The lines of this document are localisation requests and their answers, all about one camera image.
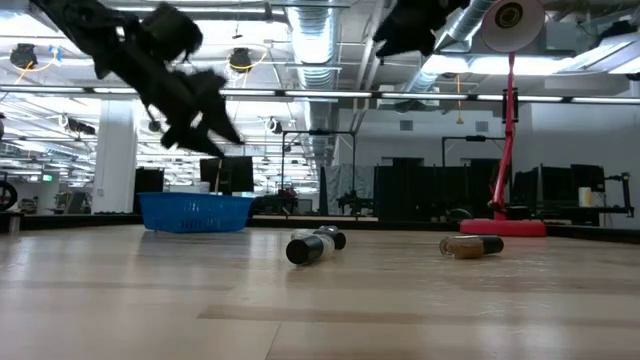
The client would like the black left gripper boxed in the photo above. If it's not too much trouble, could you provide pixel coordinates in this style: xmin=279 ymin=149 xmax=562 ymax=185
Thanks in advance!
xmin=94 ymin=4 xmax=245 ymax=159

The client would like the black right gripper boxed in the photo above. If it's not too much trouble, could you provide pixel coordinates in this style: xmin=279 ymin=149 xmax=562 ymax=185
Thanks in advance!
xmin=372 ymin=0 xmax=471 ymax=58

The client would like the mint nail polish bottle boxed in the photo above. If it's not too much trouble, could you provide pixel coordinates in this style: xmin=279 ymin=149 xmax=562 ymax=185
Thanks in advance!
xmin=290 ymin=225 xmax=348 ymax=251

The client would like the brown nail polish bottle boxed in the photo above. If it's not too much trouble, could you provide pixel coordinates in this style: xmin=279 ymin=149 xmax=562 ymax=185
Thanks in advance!
xmin=438 ymin=234 xmax=506 ymax=260

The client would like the clear silver nail polish bottle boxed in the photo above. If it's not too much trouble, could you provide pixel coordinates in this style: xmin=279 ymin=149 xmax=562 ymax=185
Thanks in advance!
xmin=285 ymin=233 xmax=337 ymax=266

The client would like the black monitor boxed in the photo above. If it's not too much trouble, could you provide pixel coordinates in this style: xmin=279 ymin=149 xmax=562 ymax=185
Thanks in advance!
xmin=199 ymin=155 xmax=256 ymax=194

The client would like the black panel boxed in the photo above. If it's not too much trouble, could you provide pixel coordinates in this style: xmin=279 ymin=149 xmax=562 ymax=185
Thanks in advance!
xmin=133 ymin=166 xmax=166 ymax=215

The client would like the blue plastic basket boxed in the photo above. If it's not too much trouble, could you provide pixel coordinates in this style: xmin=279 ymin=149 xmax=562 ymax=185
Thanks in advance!
xmin=137 ymin=191 xmax=255 ymax=234

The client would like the white building column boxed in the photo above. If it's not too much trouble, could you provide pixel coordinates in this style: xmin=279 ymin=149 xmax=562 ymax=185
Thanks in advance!
xmin=92 ymin=99 xmax=139 ymax=215

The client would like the red desk lamp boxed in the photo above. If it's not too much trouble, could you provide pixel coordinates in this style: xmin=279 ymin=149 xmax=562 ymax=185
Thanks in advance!
xmin=459 ymin=0 xmax=547 ymax=238

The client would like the silver ventilation duct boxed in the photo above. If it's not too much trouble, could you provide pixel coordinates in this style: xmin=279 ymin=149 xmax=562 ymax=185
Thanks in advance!
xmin=285 ymin=0 xmax=342 ymax=91
xmin=399 ymin=0 xmax=496 ymax=106

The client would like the black ceiling cable reel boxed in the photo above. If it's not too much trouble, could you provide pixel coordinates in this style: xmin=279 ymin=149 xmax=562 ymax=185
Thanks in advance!
xmin=9 ymin=42 xmax=39 ymax=70
xmin=228 ymin=46 xmax=254 ymax=74

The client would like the black metal gantry frame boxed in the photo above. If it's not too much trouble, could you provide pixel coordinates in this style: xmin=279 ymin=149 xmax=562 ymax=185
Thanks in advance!
xmin=441 ymin=134 xmax=506 ymax=169
xmin=281 ymin=129 xmax=358 ymax=216

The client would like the black metal table frame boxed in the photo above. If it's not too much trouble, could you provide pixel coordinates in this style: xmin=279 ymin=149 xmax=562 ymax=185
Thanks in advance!
xmin=0 ymin=212 xmax=640 ymax=246

